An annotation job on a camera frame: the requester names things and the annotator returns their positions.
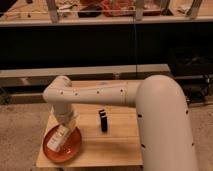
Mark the cream white gripper body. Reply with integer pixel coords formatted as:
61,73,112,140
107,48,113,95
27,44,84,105
54,112,78,128

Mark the white labelled bottle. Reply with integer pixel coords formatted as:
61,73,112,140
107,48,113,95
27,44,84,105
47,125,73,152

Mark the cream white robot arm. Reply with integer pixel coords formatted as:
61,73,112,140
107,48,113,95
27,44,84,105
43,75,198,171

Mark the orange ceramic bowl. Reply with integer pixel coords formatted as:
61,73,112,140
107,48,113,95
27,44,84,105
42,125,82,163

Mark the small black block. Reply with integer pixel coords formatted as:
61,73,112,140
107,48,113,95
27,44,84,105
99,109,108,132

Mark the wooden table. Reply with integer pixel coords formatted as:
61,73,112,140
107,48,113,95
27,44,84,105
36,83,142,168

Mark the long wooden bench shelf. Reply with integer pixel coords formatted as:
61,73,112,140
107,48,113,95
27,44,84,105
0,64,171,87

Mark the red cloth on shelf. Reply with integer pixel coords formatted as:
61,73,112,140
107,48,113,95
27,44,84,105
101,0,135,17

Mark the black box on right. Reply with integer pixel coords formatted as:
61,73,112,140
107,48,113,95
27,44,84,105
168,46,213,76

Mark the thin vertical black cable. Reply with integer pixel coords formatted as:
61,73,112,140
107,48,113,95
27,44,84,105
133,16,138,80

